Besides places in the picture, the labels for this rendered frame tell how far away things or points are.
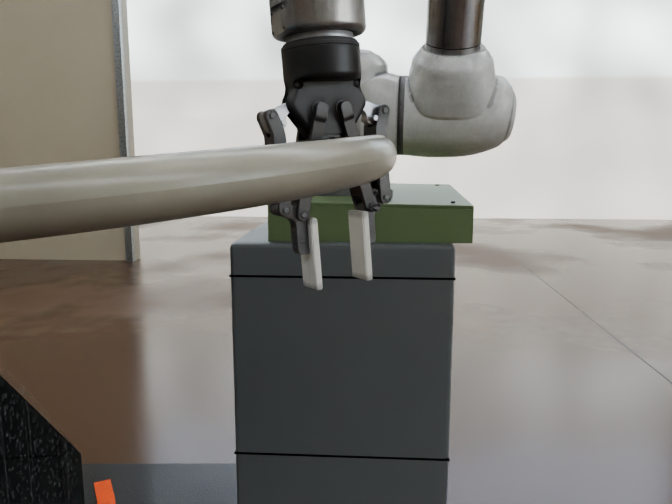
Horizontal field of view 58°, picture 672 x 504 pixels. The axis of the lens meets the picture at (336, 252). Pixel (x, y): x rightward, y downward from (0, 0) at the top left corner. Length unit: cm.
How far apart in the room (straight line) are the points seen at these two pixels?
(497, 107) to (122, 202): 97
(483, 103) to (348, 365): 53
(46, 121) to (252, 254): 487
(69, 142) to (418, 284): 492
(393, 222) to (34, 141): 505
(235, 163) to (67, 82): 553
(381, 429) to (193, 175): 94
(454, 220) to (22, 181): 89
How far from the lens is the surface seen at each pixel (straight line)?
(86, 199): 27
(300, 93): 58
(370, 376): 113
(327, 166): 33
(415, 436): 118
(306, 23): 57
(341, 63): 58
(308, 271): 60
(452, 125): 117
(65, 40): 585
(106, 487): 197
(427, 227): 109
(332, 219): 109
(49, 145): 587
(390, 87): 119
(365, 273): 62
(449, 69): 114
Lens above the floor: 96
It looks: 10 degrees down
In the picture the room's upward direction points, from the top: straight up
